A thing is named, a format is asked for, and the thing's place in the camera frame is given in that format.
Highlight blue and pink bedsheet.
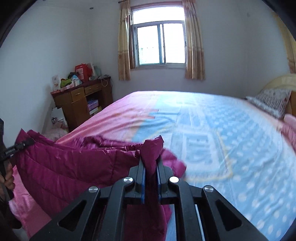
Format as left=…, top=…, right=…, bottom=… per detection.
left=9, top=90, right=296, bottom=241

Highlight green bag on desk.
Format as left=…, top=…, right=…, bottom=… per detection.
left=60, top=78, right=72, bottom=88

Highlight person left hand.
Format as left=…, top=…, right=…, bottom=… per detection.
left=0, top=161, right=15, bottom=201

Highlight side window beige curtain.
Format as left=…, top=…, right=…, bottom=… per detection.
left=273, top=13, right=296, bottom=74

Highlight window with metal frame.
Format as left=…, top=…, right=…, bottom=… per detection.
left=131, top=1, right=187, bottom=68

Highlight left beige curtain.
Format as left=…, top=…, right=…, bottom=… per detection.
left=117, top=1, right=130, bottom=81

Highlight wooden bed headboard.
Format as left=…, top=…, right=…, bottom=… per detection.
left=264, top=74, right=296, bottom=116

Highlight magenta puffer jacket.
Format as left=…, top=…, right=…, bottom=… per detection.
left=13, top=131, right=186, bottom=240

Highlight patterned grey pillow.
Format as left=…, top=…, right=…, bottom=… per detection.
left=246, top=88, right=292, bottom=119

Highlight white card box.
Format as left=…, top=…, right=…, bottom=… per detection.
left=52, top=75, right=61, bottom=91

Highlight stacked boxes in desk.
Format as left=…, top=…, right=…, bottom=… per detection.
left=88, top=100, right=102, bottom=116

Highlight folded pink quilt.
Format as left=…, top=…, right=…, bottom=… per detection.
left=280, top=114, right=296, bottom=151

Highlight right beige curtain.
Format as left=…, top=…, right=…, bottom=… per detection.
left=182, top=1, right=205, bottom=80

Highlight brown wooden desk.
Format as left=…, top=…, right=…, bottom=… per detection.
left=51, top=75, right=113, bottom=132

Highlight red gift box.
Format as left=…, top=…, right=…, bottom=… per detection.
left=75, top=63, right=92, bottom=82

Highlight pink clothes on floor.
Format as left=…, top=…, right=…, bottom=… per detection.
left=43, top=122, right=69, bottom=142

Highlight white paper bag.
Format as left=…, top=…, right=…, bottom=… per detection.
left=50, top=108, right=67, bottom=126

